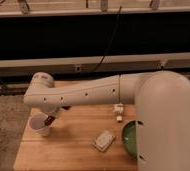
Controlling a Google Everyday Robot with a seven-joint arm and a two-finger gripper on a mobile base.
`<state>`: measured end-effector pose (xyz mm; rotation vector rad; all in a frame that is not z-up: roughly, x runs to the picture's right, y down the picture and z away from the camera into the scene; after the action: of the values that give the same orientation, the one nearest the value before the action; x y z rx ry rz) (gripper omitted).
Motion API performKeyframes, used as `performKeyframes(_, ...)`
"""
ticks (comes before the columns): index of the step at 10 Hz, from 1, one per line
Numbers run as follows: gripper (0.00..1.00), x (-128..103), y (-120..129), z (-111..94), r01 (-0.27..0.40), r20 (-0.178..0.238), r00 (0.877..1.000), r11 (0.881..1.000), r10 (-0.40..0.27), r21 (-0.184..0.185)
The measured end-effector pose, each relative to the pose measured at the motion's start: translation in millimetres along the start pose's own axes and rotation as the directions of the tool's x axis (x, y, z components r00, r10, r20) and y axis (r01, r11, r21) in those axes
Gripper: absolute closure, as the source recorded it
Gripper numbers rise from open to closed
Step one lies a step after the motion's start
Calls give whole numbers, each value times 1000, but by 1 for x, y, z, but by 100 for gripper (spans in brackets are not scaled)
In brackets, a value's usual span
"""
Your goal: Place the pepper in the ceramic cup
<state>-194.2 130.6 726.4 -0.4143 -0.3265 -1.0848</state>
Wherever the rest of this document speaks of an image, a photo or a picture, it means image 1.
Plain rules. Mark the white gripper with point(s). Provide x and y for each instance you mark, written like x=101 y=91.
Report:
x=54 y=112

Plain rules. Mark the red pepper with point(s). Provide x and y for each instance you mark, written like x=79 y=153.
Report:
x=48 y=120

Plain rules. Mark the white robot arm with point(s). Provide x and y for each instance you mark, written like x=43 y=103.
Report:
x=162 y=104

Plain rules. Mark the white ceramic cup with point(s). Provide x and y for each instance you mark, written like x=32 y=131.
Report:
x=36 y=123

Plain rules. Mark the white rectangular sponge block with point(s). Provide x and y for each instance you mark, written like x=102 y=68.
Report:
x=104 y=140

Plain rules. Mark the green bowl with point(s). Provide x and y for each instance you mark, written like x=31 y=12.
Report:
x=129 y=138

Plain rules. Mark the metal shelf rail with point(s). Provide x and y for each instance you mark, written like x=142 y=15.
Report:
x=73 y=65

